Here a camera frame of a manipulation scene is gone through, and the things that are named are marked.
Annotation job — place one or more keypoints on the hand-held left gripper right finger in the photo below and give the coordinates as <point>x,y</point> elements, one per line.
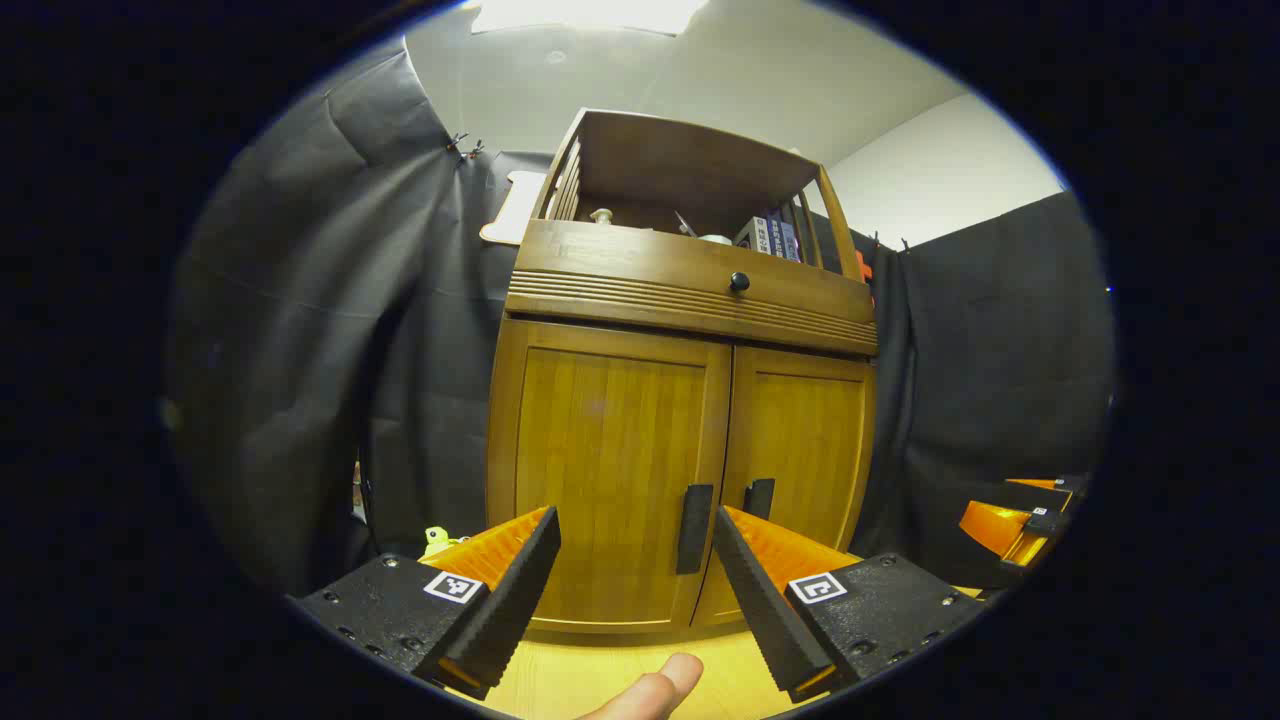
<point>755,600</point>

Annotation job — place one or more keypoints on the grey book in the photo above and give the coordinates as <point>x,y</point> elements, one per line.
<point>752,236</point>

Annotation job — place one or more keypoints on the green frog plush toy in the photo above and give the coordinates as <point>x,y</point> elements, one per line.
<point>438,540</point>

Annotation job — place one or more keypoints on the blue book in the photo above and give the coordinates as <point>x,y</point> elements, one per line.
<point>782,238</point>

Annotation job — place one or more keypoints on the black backdrop cloth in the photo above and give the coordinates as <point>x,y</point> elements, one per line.
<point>300,300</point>

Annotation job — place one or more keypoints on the wooden double-door shoe cabinet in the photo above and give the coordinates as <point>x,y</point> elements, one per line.
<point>690,170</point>

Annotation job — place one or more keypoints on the wooden cabinet door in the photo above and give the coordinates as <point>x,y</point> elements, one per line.
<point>600,460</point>
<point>810,430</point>

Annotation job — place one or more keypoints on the small cloth clip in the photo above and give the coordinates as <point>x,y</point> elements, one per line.
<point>456,143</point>
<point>474,152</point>

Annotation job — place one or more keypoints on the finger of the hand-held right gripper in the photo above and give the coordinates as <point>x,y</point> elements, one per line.
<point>1060,490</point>
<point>1000,530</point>

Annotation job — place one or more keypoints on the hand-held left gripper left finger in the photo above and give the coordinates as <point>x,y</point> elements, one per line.
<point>520,590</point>

